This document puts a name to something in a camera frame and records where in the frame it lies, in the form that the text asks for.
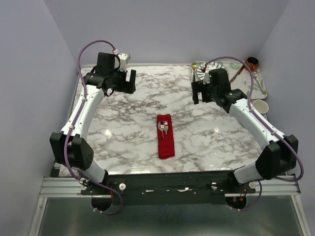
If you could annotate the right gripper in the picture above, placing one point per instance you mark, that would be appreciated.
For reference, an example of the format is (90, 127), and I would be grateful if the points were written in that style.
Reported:
(198, 87)

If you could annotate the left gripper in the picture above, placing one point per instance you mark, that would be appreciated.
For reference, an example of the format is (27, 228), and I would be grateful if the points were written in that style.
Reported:
(126, 87)

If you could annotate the silver fork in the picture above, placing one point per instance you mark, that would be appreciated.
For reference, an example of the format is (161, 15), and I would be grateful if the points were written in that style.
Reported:
(165, 128)

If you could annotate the silver spoon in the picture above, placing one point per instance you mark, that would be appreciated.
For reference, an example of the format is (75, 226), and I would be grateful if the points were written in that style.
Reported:
(161, 127)
(256, 81)

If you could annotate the red cloth napkin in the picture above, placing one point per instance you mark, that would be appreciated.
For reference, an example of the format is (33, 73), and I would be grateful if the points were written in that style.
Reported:
(166, 147)

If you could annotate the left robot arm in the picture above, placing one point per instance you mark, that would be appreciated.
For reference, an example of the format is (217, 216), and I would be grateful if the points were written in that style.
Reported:
(69, 146)

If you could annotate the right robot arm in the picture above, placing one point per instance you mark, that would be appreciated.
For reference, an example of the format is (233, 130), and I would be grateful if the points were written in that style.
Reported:
(278, 150)

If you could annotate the striped white plate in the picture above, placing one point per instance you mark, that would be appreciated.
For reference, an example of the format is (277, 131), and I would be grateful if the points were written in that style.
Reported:
(203, 67)

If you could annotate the floral serving tray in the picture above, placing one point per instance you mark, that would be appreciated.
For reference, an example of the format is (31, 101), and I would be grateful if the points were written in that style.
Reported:
(243, 81)

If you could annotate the silver spoon on tray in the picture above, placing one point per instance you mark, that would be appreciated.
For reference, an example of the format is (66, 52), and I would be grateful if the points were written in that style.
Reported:
(256, 81)

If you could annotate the orange black cup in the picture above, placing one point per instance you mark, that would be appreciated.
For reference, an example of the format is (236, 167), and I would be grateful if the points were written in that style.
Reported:
(252, 64)

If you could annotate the grey white mug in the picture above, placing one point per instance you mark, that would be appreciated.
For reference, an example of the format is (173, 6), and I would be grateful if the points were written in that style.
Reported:
(261, 106)

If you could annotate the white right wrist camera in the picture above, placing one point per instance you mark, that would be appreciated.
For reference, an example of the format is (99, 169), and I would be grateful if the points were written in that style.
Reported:
(206, 79)

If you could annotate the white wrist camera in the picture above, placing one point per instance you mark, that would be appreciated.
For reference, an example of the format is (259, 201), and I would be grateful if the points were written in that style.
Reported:
(206, 79)
(122, 61)

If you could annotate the gold fork green handle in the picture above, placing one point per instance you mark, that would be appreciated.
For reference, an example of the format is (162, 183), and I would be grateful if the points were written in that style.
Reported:
(193, 66)

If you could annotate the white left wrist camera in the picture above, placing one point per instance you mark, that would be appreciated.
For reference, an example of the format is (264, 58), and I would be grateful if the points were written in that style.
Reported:
(122, 61)

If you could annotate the brown handled knife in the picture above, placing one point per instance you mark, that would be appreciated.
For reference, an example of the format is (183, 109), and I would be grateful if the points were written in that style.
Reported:
(237, 74)

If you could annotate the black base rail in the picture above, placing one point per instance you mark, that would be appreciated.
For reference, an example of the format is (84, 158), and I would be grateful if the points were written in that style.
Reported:
(210, 187)

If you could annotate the aluminium frame rail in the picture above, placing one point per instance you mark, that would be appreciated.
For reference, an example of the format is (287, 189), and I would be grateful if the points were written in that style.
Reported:
(66, 187)

